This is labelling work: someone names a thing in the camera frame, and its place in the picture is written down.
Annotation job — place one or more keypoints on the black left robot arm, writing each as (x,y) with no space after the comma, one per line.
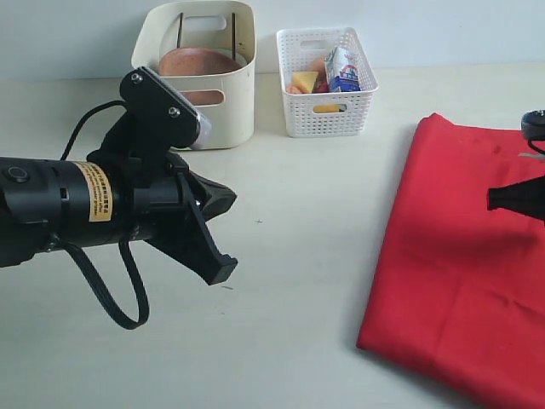
(46,203)

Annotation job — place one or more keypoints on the brown wooden plate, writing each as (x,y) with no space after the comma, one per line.
(197,61)

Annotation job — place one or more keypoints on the blue white milk carton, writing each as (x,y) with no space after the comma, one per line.
(341,72)

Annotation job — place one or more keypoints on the brown chopstick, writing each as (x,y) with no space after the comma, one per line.
(233,37)
(179,30)

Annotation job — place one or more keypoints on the brown egg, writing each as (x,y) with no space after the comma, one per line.
(317,65)

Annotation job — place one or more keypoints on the red sausage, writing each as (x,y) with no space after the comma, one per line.
(321,84)

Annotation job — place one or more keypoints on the yellow lemon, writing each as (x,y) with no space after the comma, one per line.
(326,108)

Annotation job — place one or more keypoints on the orange fried chicken piece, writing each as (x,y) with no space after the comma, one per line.
(292,89)

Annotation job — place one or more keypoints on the cream plastic tub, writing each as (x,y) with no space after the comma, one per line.
(207,24)

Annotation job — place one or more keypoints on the white perforated plastic basket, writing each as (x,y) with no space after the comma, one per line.
(297,48)

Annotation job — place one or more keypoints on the red scalloped cloth mat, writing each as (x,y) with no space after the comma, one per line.
(458,292)

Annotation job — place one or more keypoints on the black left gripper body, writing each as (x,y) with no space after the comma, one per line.
(162,197)

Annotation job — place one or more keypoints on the yellow cheese wedge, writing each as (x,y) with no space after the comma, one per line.
(305,81)

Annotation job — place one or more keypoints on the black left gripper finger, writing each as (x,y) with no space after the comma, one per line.
(214,199)
(188,241)

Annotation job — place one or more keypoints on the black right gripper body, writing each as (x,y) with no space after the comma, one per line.
(524,197)

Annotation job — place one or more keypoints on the white ceramic bowl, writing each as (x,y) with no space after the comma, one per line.
(237,60)

